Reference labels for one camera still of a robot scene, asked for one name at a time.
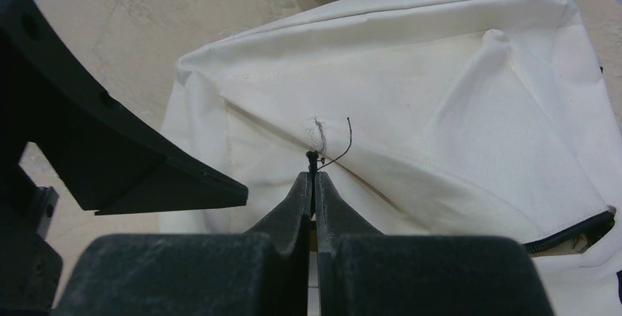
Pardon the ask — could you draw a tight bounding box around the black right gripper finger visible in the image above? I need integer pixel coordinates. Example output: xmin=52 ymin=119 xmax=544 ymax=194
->
xmin=1 ymin=0 xmax=248 ymax=215

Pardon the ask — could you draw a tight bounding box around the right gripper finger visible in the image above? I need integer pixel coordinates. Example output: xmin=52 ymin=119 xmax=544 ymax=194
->
xmin=54 ymin=172 xmax=312 ymax=315
xmin=315 ymin=172 xmax=553 ymax=315

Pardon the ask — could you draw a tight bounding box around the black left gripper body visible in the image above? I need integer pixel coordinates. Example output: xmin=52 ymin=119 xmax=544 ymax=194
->
xmin=1 ymin=141 xmax=63 ymax=315

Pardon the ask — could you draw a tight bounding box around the beige canvas backpack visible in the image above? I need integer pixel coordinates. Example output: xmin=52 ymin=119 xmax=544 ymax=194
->
xmin=159 ymin=0 xmax=621 ymax=315

